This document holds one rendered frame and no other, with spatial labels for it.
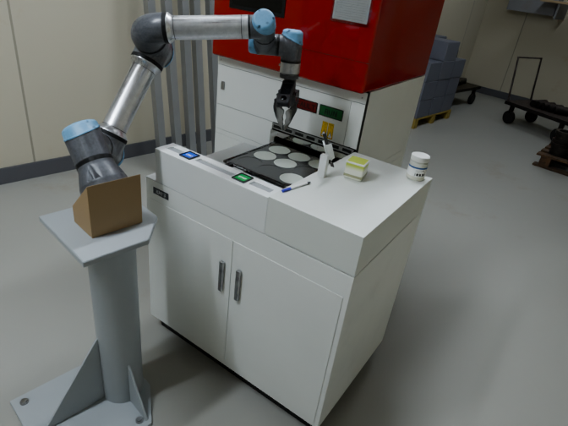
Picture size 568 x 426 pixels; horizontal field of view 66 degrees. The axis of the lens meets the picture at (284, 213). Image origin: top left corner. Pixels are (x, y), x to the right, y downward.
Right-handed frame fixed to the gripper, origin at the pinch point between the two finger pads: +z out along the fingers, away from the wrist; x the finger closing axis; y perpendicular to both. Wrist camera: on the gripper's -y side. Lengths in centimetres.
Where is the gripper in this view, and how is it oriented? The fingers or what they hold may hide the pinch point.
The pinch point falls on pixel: (283, 128)
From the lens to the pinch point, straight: 174.8
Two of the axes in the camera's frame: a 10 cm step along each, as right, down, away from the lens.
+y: 2.5, -4.3, 8.7
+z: -0.9, 8.8, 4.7
